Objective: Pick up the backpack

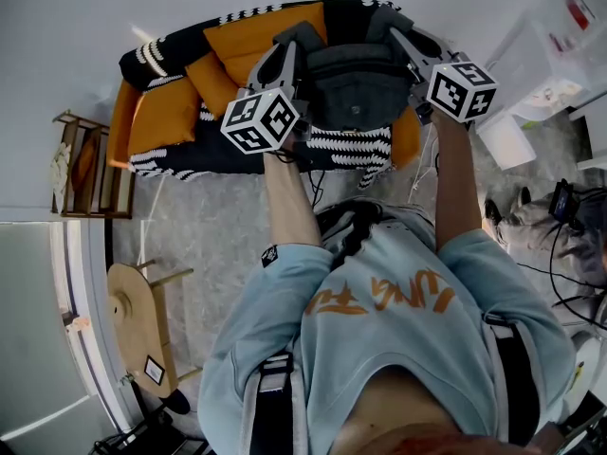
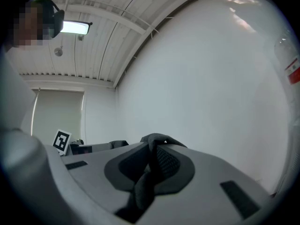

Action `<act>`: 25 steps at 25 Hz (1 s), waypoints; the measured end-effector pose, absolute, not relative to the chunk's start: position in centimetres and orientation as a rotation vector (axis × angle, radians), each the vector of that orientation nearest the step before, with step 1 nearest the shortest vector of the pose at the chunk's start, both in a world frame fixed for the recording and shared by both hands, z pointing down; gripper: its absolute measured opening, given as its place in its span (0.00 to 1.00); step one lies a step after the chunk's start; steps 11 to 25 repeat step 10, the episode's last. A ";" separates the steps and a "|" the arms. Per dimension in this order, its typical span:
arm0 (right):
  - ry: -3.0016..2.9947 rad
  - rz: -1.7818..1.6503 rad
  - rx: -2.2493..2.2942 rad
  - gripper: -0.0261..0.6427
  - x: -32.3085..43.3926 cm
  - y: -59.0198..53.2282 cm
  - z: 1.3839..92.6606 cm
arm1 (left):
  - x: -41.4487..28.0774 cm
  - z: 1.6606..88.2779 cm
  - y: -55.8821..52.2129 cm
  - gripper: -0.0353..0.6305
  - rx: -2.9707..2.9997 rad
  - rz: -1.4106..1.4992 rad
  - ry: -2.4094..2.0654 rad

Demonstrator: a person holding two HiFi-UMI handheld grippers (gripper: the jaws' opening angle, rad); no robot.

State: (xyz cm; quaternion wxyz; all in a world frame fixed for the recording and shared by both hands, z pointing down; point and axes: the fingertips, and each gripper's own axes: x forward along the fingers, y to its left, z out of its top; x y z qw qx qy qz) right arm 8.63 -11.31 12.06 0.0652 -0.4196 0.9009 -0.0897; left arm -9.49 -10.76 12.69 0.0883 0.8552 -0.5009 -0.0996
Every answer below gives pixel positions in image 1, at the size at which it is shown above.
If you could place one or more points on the person's left forearm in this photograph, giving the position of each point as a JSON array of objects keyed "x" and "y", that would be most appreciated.
[{"x": 289, "y": 197}]

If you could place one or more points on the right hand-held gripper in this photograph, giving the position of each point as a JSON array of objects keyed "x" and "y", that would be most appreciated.
[{"x": 462, "y": 90}]

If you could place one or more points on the person's light blue shirt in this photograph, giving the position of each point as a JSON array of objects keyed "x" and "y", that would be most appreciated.
[{"x": 389, "y": 325}]

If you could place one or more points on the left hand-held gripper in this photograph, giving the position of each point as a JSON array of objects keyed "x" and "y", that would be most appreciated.
[{"x": 258, "y": 121}]

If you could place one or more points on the black white label card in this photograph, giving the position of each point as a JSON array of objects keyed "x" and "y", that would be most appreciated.
[{"x": 154, "y": 369}]

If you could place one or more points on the wide orange back cushion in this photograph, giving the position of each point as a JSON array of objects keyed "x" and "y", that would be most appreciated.
[{"x": 256, "y": 31}]

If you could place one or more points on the orange cushion on shelf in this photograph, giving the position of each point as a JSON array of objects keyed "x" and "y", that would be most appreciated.
[{"x": 86, "y": 164}]

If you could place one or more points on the large orange seat cushion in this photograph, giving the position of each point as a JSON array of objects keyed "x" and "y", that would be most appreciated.
[{"x": 163, "y": 116}]

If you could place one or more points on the orange sofa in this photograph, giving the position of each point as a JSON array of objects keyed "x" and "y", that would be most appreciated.
[{"x": 124, "y": 112}]

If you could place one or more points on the white lidded box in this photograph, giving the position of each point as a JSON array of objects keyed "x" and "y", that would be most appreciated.
[{"x": 507, "y": 140}]

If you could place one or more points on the grey frosted glass panel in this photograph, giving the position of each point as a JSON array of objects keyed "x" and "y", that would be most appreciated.
[{"x": 33, "y": 325}]

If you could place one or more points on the small orange cushion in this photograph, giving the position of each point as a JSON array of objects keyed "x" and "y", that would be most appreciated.
[{"x": 213, "y": 83}]

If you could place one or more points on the white crumpled cloth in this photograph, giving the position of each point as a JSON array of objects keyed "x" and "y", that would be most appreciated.
[{"x": 60, "y": 169}]

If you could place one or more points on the dark grey garment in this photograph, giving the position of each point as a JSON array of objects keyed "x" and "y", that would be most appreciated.
[{"x": 360, "y": 83}]

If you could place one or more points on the round wooden table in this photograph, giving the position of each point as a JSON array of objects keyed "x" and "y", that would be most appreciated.
[{"x": 137, "y": 320}]

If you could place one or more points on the wooden shelf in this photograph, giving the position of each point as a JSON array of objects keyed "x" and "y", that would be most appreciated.
[{"x": 92, "y": 206}]

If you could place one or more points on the person's right forearm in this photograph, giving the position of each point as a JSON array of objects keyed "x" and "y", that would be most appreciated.
[{"x": 457, "y": 178}]

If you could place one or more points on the clear plastic storage box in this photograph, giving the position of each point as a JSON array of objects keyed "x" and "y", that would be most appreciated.
[{"x": 545, "y": 41}]

